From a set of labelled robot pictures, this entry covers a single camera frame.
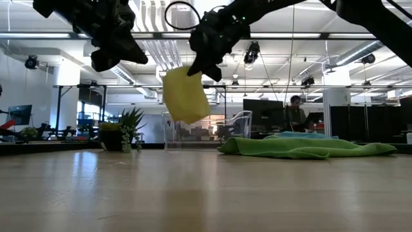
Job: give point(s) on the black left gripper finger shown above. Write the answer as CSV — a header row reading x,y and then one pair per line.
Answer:
x,y
133,53
104,61

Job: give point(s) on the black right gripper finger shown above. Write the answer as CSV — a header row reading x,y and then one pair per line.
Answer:
x,y
197,66
214,71

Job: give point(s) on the yellow microfiber towel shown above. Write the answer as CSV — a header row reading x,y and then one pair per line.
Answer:
x,y
185,96

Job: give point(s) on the green microfiber towel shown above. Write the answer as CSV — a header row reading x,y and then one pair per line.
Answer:
x,y
299,148

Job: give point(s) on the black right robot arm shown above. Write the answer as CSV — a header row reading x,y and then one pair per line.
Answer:
x,y
380,19

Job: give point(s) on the teal microfiber towel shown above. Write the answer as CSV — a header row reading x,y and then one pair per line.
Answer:
x,y
305,135

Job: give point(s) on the black overhead light bar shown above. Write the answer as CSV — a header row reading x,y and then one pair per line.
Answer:
x,y
74,35

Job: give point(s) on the black ceiling spotlight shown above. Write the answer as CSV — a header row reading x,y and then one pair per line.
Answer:
x,y
308,81
368,59
31,62
251,53

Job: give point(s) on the clear plastic bin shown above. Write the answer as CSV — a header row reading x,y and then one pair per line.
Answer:
x,y
231,132

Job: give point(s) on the large black monitor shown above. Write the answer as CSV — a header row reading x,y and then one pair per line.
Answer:
x,y
264,112

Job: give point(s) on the potted succulent plant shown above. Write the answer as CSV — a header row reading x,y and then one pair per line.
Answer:
x,y
128,125

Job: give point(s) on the person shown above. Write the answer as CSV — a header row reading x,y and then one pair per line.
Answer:
x,y
295,112

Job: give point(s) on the tilted background monitor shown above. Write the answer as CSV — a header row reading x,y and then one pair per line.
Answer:
x,y
19,112

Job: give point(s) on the small background plant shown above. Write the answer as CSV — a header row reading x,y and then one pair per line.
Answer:
x,y
29,132

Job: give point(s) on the small black monitor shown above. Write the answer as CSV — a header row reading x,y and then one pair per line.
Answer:
x,y
317,116

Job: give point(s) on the black aluminium table frame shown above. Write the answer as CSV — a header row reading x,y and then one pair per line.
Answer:
x,y
48,147

